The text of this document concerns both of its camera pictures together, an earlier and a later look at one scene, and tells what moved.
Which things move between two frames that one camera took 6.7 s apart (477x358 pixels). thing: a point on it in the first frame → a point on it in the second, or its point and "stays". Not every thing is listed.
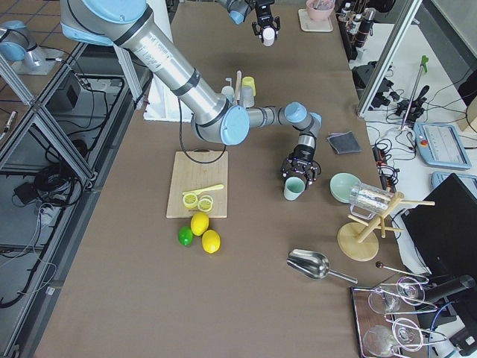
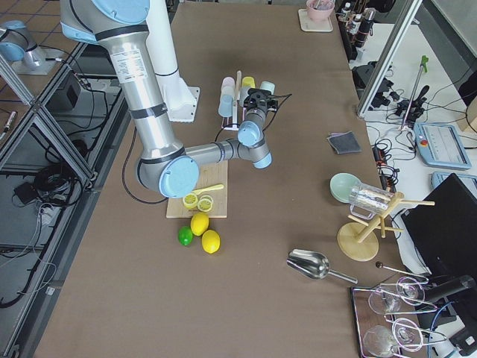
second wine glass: [407, 334] stays
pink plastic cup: [268, 36] → [228, 85]
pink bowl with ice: [320, 10] stays
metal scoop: [314, 264] stays
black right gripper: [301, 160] → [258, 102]
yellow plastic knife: [203, 189] stays
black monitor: [443, 236] stays
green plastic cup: [294, 187] → [267, 86]
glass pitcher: [366, 201] stays
